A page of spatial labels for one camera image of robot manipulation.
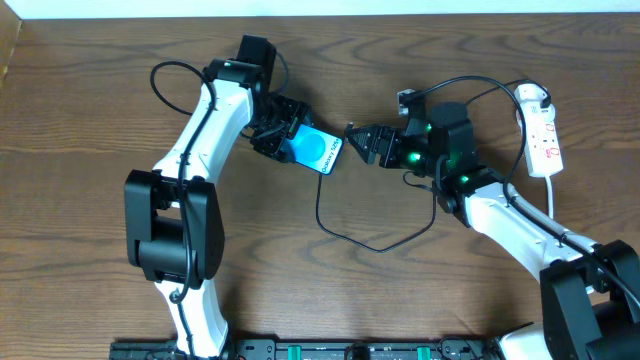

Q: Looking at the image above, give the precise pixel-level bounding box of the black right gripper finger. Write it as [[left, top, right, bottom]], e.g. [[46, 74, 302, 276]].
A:
[[345, 123, 383, 146], [352, 143, 380, 165]]

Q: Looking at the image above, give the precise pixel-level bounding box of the black USB charging cable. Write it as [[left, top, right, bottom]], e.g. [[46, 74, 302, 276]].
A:
[[315, 78, 553, 254]]

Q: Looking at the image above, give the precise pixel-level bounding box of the blue Samsung Galaxy smartphone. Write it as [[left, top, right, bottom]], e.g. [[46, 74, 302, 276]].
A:
[[289, 125, 344, 175]]

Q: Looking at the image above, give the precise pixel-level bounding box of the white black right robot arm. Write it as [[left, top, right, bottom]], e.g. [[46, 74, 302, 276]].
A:
[[345, 103, 639, 359]]

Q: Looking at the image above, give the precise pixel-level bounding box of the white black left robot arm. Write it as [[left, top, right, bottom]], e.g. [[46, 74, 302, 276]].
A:
[[124, 35, 311, 359]]

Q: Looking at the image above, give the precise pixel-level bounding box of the white power strip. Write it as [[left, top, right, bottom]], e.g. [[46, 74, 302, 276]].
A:
[[516, 102, 564, 178]]

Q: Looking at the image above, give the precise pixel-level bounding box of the white power strip cord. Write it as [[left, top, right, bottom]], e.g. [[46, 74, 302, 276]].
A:
[[544, 174, 556, 221]]

